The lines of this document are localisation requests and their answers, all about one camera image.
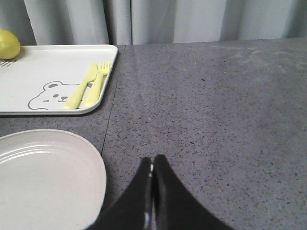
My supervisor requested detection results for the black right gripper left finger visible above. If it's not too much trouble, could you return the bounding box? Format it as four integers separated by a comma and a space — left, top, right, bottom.
88, 157, 152, 230

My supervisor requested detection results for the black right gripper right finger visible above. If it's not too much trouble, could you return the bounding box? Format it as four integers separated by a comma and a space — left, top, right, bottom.
153, 155, 232, 230

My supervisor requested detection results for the beige round plate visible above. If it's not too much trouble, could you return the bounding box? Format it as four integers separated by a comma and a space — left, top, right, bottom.
0, 129, 106, 230

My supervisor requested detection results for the white bear print tray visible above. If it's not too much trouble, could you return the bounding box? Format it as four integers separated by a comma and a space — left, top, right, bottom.
0, 45, 118, 115

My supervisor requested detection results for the yellow plastic knife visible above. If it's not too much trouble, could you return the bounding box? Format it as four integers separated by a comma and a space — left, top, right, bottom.
63, 63, 97, 109

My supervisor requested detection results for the yellow plastic fork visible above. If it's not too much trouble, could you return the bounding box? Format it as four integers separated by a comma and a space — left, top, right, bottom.
84, 61, 111, 107

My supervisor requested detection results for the yellow lemon right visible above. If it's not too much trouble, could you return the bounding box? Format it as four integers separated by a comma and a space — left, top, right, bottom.
0, 29, 21, 59

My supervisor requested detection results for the grey curtain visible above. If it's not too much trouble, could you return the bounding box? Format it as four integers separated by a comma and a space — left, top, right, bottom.
0, 0, 307, 45

